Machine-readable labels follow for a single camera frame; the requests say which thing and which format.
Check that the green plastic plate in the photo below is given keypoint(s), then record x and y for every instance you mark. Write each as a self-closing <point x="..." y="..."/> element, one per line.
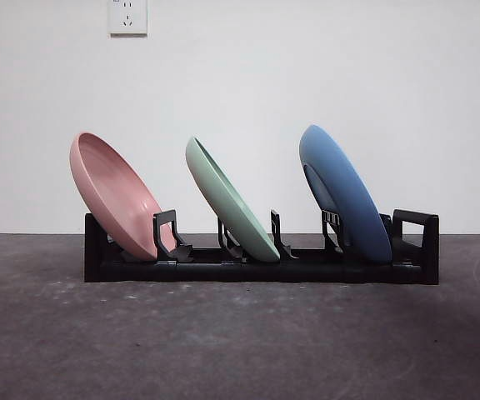
<point x="227" y="200"/>

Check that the blue plastic plate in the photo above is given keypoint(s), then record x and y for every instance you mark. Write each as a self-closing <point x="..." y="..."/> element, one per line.
<point x="348" y="196"/>

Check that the pink plastic plate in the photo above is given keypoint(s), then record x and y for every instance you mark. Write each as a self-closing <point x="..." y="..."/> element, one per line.
<point x="111" y="196"/>

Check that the black plastic dish rack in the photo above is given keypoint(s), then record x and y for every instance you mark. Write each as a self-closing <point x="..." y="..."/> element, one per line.
<point x="306" y="273"/>

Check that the white wall socket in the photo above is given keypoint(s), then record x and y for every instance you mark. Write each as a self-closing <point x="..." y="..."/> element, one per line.
<point x="128" y="18"/>

